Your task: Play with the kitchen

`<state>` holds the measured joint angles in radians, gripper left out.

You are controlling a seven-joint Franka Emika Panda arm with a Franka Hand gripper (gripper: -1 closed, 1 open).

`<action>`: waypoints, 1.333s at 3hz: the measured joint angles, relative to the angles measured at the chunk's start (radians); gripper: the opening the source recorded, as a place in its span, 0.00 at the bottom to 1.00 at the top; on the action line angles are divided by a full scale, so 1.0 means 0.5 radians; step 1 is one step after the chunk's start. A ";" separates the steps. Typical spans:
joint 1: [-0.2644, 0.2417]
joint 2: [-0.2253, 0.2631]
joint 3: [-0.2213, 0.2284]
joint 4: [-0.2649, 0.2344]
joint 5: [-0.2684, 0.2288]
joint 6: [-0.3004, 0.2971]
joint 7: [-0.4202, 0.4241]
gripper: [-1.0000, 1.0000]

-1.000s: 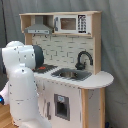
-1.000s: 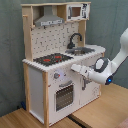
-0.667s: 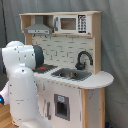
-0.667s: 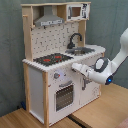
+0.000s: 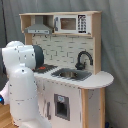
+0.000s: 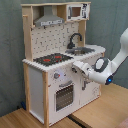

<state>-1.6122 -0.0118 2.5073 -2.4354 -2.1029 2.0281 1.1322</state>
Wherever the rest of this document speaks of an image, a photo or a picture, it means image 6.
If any black toy stovetop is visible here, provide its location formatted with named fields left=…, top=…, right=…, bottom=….
left=34, top=53, right=71, bottom=67

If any small metal toy pot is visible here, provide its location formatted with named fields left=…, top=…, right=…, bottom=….
left=74, top=49, right=86, bottom=55

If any red left stove knob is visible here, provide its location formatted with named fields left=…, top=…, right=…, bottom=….
left=54, top=73, right=60, bottom=79

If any white wooden toy kitchen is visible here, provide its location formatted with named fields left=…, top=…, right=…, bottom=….
left=22, top=2, right=105, bottom=127

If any grey toy range hood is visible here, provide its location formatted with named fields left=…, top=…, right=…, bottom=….
left=35, top=5, right=64, bottom=27

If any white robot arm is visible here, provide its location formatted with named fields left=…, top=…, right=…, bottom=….
left=73, top=28, right=128, bottom=85

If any grey cabinet door handle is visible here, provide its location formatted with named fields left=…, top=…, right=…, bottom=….
left=82, top=80, right=86, bottom=90

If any black toy faucet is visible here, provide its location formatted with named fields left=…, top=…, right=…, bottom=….
left=67, top=33, right=82, bottom=49

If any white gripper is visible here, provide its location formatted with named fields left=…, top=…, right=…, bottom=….
left=73, top=61, right=93, bottom=78

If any grey toy sink basin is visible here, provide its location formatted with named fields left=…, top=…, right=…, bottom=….
left=65, top=47, right=95, bottom=56

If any toy oven door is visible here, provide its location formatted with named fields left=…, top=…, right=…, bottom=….
left=55, top=81, right=74, bottom=111

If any white toy microwave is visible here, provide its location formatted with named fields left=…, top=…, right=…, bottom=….
left=67, top=4, right=89, bottom=21

